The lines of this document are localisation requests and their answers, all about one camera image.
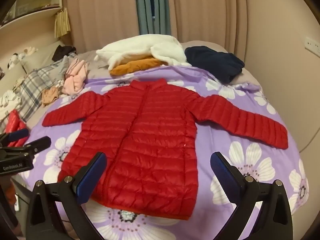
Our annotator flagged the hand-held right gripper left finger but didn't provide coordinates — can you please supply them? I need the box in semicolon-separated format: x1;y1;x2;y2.
26;151;108;240

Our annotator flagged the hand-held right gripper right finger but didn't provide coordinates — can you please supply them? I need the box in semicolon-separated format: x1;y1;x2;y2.
210;151;293;240

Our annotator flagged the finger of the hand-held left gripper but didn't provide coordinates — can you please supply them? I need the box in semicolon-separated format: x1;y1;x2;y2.
0;129;29;143
17;136;52;155

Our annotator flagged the red puffer jacket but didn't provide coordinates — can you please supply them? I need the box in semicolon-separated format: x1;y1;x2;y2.
42;78;288;221

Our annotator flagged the small red puffer garment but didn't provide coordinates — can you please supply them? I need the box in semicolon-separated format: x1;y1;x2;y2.
4;109;29;147

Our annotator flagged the purple floral blanket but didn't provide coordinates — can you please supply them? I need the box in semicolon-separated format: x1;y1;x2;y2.
14;65;309;240

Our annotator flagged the white cloth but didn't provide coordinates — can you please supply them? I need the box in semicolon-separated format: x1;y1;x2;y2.
0;90;23;115

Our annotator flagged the grey patterned garment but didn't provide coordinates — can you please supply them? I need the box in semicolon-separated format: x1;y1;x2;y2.
12;55;75;123

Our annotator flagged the tan cloth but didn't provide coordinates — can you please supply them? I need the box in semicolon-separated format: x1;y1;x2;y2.
41;87;62;107

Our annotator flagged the white plush toy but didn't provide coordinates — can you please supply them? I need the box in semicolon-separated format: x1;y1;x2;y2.
24;45;38;56
6;53;23;70

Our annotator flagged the pink garment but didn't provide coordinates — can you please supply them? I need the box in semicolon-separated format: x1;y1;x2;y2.
62;58;89;96

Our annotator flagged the black garment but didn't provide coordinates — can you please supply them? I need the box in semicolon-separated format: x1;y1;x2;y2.
52;45;77;62

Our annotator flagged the navy blue garment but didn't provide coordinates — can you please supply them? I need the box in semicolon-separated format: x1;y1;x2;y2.
184;46;245;83

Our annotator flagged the orange-brown garment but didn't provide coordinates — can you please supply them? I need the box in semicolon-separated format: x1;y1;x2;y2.
109;57;163;76

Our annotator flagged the yellowish hanging tassel cloth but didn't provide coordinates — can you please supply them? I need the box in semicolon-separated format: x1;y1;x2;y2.
54;7;72;38

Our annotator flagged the white fleece garment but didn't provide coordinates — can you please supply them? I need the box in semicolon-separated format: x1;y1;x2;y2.
96;34;192;72

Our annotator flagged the beige curtain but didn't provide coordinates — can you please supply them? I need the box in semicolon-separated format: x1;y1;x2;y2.
61;0;140;55
165;0;253;53

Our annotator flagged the white power strip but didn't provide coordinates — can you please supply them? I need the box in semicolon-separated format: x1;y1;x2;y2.
304;37;320;53

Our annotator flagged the teal curtain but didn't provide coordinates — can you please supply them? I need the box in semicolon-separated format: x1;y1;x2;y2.
135;0;172;36

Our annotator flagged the white wall shelf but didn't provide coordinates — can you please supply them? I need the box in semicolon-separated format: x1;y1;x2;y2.
0;0;73;45

